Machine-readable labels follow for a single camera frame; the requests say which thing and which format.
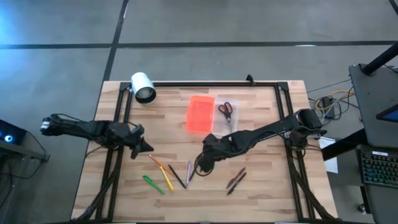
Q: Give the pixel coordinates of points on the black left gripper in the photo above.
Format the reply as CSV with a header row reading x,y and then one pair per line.
x,y
132,140

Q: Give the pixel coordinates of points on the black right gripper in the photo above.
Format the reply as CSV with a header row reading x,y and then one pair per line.
x,y
213,149

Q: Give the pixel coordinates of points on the black pen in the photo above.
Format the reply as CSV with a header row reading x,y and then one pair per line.
x,y
192,176
177,176

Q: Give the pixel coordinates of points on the purple pen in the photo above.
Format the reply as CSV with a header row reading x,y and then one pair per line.
x,y
188,174

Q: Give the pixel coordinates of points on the orange pencil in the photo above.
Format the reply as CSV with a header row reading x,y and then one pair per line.
x,y
160,164

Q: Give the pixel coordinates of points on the green pen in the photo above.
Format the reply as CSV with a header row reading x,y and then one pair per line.
x,y
154,185

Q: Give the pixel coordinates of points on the yellow pen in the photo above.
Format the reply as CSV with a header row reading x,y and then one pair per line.
x,y
167,179

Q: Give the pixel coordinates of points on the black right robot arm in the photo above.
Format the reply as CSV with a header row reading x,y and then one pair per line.
x,y
264,132

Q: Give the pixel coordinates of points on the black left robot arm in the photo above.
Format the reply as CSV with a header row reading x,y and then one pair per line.
x,y
93,129

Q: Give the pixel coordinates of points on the clear plastic supply box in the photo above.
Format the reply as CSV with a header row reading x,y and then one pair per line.
x,y
219,124

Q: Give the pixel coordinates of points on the orange plastic box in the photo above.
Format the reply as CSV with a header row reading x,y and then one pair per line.
x,y
200,113

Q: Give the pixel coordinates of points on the white cylinder lamp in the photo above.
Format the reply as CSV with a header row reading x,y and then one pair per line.
x,y
141,82

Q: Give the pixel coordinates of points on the black clamp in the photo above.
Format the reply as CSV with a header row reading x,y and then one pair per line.
x,y
250,79

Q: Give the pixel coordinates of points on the grey side shelf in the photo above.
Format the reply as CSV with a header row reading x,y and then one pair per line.
x,y
28,154

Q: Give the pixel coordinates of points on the white paper sheet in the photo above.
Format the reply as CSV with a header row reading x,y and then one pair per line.
x,y
329,161

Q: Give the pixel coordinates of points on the computer with blue light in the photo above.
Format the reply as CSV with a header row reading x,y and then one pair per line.
x,y
11,132

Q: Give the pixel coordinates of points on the black power adapter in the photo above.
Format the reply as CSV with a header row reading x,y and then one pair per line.
x,y
328,104

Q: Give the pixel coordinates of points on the black desk leg beam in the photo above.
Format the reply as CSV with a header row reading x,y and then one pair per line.
x,y
342,146

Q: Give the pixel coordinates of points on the caster wheel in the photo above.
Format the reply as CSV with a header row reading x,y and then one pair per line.
x,y
362,208

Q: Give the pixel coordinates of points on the backlit black keyboard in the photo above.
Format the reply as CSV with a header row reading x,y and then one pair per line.
x,y
379,166

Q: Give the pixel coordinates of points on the black side desk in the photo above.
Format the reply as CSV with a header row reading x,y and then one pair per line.
x,y
373,102

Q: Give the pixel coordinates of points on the tablet screen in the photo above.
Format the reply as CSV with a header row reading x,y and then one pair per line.
x,y
388,115

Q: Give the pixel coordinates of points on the black pole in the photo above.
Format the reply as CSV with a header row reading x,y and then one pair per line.
x,y
381,59

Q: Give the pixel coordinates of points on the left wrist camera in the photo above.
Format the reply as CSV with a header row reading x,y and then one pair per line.
x,y
137,130

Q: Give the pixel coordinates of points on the black aluminium table frame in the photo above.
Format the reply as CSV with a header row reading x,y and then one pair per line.
x,y
217,84

